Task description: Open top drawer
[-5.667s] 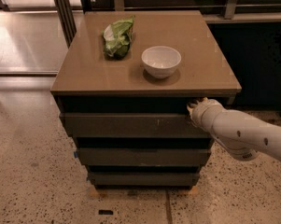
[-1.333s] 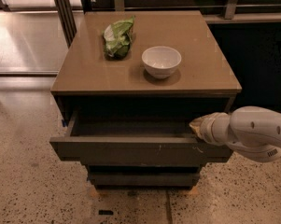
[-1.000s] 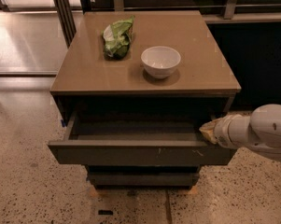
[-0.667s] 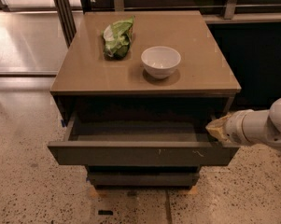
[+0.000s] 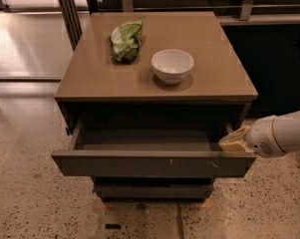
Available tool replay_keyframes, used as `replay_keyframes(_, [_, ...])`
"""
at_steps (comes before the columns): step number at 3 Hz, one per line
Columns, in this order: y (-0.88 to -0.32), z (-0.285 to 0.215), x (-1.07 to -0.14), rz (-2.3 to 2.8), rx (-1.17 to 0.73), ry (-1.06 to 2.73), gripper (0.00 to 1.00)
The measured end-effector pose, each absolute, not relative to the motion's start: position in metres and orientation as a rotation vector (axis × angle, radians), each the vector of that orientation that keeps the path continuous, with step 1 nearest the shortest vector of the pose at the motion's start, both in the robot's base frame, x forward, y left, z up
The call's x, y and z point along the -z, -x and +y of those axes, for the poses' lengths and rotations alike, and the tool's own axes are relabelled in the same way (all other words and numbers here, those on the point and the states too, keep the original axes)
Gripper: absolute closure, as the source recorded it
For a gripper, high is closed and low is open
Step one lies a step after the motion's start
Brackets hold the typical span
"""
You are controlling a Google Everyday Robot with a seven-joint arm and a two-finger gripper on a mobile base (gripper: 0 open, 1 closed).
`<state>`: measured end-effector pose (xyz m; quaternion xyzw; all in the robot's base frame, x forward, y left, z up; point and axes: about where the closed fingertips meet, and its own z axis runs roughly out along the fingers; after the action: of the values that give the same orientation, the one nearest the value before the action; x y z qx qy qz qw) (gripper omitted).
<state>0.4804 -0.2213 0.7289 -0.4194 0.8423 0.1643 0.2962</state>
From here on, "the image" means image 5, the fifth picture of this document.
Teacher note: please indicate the grey top drawer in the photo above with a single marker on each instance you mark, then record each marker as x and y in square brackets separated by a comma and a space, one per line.
[150, 149]

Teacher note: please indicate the white ceramic bowl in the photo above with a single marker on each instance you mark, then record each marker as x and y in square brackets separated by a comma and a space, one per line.
[172, 66]

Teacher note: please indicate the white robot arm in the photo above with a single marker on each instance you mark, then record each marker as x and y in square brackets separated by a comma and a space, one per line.
[287, 132]

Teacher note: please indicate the green chip bag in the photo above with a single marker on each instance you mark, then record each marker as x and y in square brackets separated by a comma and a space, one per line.
[126, 40]

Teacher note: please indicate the grey drawer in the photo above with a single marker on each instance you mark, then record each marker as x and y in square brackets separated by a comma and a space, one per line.
[170, 191]
[150, 149]

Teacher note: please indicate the brown drawer cabinet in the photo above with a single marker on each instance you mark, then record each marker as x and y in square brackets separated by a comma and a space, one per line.
[96, 87]

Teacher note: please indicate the grey bottom drawer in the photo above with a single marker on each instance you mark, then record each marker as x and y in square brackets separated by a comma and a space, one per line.
[170, 191]

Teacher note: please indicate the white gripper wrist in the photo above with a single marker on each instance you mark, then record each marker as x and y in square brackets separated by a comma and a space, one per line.
[259, 137]

